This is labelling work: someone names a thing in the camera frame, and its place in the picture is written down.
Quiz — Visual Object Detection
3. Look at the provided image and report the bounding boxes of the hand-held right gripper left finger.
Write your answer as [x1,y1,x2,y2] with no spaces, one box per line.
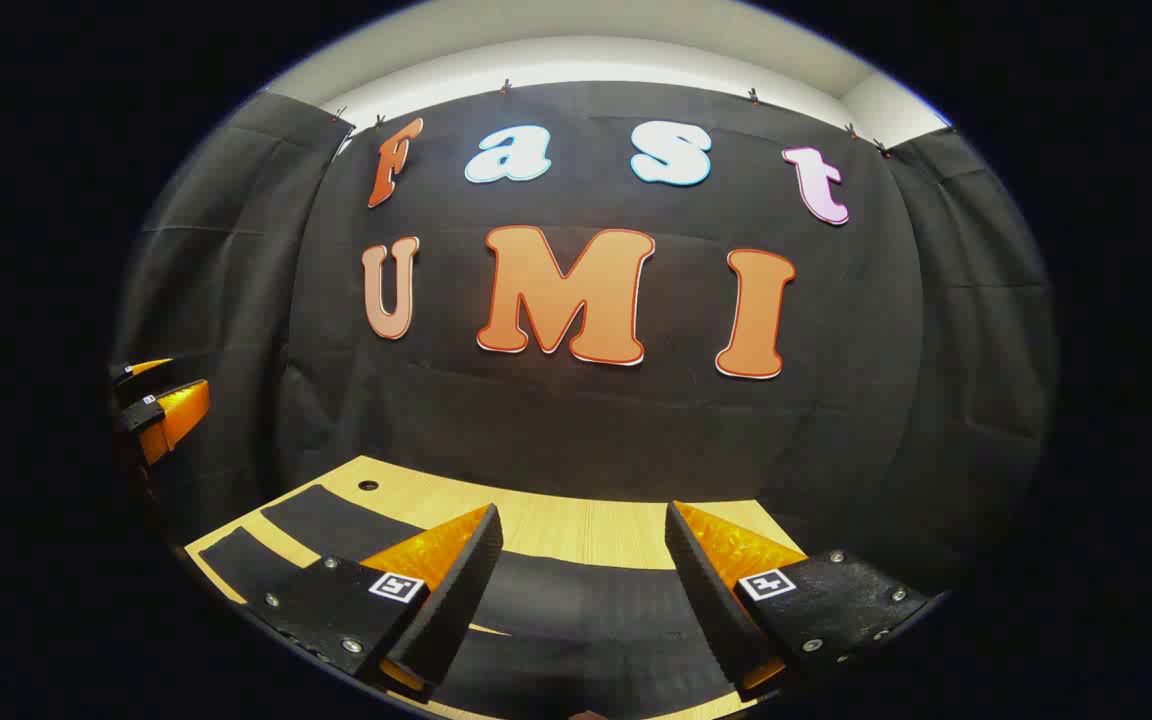
[244,503,505,696]

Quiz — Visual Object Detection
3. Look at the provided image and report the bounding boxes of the dark grey jeans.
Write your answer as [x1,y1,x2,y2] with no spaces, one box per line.
[198,484,767,720]

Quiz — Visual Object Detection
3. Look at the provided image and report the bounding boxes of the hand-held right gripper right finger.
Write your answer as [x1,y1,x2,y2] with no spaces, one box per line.
[663,500,934,703]

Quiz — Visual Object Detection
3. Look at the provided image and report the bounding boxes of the black backdrop cloth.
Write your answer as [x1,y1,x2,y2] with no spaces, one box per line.
[114,80,1055,601]

